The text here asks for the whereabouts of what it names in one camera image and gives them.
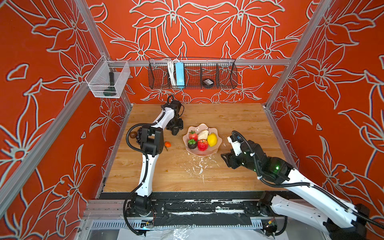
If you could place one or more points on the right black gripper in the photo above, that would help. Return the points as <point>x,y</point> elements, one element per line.
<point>230,158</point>

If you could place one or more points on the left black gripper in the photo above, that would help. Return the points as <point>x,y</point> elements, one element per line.
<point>179,126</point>

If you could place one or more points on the beige garlic-like fruit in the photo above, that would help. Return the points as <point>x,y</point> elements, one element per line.
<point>203,135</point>

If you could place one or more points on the red wrinkled strawberry fruit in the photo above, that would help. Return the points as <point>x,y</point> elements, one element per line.
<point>203,145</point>

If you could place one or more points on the large yellow lemon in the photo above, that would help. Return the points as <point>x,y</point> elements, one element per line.
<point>212,139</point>

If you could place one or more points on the pink scalloped fruit bowl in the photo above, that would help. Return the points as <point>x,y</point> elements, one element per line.
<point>210,150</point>

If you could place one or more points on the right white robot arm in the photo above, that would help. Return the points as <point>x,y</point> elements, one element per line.
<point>324,211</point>

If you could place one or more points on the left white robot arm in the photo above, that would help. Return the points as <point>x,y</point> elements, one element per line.
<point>151,145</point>

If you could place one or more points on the black grape bunch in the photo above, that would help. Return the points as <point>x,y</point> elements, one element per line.
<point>139,136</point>

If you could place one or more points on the brown kiwi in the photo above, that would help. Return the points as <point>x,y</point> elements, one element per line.
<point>133,134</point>

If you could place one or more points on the black round puck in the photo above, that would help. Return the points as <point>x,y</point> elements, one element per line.
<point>208,83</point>

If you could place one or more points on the light blue box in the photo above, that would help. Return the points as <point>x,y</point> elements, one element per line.
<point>180,76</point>

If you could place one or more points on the dark green brush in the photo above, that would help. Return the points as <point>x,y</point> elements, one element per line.
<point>111,90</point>

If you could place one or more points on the clear plastic bin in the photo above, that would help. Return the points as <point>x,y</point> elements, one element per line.
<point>98,78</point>

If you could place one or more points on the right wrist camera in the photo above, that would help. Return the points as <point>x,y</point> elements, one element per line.
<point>236,142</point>

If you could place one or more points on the black wire basket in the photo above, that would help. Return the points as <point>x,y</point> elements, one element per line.
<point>162,73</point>

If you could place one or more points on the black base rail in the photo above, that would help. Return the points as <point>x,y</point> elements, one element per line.
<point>247,210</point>

